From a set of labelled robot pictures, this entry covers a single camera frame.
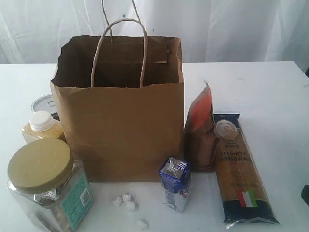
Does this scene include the blue white milk carton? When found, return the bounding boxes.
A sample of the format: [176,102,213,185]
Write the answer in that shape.
[158,156,191,212]

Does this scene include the white backdrop curtain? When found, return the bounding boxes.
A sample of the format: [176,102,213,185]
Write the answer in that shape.
[0,0,309,70]

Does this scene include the brown orange snack pouch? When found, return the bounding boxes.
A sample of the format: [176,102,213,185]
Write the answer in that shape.
[184,83,219,172]

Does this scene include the yellow grain bottle white cap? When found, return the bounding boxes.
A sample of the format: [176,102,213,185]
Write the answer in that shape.
[22,111,66,144]

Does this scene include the silver pull-tab tin can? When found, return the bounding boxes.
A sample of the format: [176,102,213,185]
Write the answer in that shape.
[31,94,59,121]

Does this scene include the clear jar gold lid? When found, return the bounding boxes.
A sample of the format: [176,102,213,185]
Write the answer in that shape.
[7,138,93,232]

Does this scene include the spaghetti pasta package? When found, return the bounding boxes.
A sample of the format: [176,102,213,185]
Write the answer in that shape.
[214,113,278,228]

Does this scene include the brown paper bag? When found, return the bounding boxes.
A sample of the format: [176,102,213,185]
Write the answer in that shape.
[50,23,184,182]

